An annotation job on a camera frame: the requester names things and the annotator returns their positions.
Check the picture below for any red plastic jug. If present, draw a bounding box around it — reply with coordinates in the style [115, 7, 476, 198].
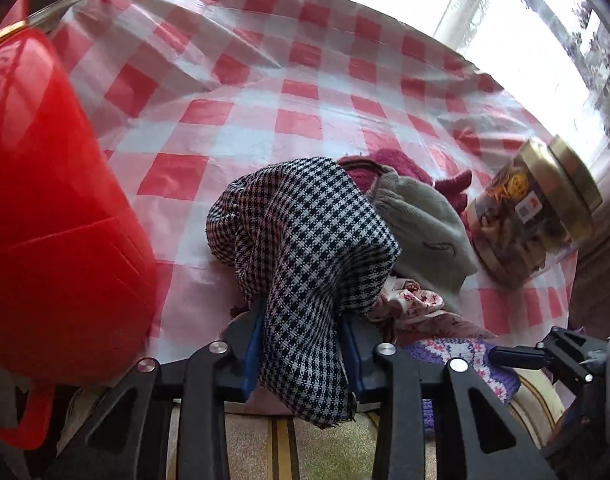
[0, 0, 158, 451]

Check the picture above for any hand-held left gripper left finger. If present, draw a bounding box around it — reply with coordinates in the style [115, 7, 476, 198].
[55, 305, 267, 480]

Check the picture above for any pink floral cloth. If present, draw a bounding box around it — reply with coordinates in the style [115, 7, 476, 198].
[367, 275, 496, 346]

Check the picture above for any purple white knit cloth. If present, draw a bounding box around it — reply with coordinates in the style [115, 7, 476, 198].
[402, 337, 521, 441]

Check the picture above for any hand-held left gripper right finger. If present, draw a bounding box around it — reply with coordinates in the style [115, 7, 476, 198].
[339, 312, 556, 480]

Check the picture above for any clear jar with gold lid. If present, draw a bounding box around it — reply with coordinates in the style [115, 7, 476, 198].
[466, 135, 603, 291]

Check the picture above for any patterned mauve curtain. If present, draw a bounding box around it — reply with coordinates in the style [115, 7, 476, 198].
[569, 147, 610, 323]

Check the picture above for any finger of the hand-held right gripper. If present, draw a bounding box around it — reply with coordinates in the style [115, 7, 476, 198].
[488, 327, 610, 385]

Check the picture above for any maroon knit hat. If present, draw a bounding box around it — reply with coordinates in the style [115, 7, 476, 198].
[337, 147, 473, 221]

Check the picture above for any beige striped cushion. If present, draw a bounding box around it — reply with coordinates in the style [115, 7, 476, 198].
[60, 375, 561, 480]

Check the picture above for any red white checked tablecloth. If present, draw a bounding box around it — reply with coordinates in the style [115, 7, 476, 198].
[47, 0, 578, 391]

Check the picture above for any grey glove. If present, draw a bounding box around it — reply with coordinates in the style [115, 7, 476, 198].
[372, 167, 479, 311]

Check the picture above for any black white houndstooth cloth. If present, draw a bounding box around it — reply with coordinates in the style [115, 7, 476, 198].
[206, 157, 402, 428]

